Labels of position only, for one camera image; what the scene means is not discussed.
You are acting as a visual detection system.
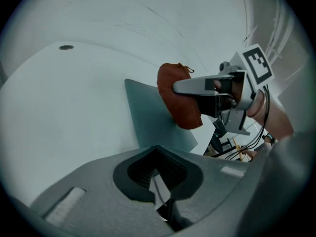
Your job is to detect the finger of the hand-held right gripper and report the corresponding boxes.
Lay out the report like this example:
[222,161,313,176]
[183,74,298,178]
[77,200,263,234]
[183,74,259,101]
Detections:
[172,74,235,97]

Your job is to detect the person's right forearm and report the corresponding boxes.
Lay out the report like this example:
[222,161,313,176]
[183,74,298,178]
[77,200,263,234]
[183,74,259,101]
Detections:
[246,90,295,141]

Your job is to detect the person's right hand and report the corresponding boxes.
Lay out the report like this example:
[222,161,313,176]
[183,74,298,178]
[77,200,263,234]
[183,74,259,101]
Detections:
[213,79,244,103]

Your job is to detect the grey notebook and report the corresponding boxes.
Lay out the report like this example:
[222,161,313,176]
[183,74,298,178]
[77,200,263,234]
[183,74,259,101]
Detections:
[124,78,199,154]

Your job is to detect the white ceiling pipes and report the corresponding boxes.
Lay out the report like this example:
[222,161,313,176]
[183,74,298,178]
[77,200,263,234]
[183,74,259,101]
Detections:
[265,0,294,59]

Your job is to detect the white desk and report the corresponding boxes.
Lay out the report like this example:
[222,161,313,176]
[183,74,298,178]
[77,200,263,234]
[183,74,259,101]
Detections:
[0,41,216,208]

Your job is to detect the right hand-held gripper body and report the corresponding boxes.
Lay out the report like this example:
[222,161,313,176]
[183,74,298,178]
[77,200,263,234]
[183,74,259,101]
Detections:
[197,43,275,136]

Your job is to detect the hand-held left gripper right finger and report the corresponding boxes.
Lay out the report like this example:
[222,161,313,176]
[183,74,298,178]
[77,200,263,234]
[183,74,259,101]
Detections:
[156,146,251,232]

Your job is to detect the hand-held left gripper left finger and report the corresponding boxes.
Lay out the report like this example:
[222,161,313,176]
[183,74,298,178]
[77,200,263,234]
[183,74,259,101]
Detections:
[29,146,173,237]

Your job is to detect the thin wrist bracelet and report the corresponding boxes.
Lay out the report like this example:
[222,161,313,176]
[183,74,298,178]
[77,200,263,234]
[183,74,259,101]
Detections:
[254,92,269,117]

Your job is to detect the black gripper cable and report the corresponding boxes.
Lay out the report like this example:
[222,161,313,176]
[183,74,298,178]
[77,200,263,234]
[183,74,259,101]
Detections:
[227,84,271,159]

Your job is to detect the rust red cloth pouch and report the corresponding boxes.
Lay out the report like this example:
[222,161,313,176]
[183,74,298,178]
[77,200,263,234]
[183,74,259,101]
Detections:
[157,62,203,130]

